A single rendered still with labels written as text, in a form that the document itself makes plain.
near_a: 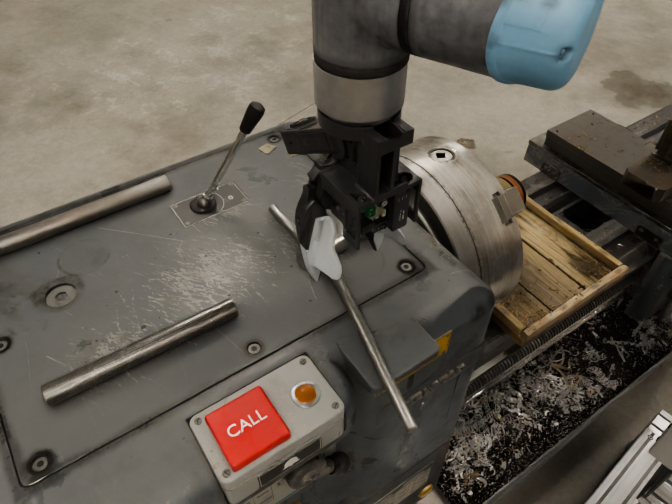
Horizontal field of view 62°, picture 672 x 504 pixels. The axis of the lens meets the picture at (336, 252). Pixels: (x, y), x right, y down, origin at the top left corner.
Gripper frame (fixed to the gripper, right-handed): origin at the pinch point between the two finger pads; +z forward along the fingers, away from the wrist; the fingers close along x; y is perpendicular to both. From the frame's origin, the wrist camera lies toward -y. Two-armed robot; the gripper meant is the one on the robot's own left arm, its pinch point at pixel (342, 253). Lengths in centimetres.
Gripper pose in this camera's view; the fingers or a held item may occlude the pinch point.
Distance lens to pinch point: 62.2
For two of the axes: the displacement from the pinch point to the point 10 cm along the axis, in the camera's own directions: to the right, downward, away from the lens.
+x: 8.3, -4.1, 3.9
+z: 0.0, 6.9, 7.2
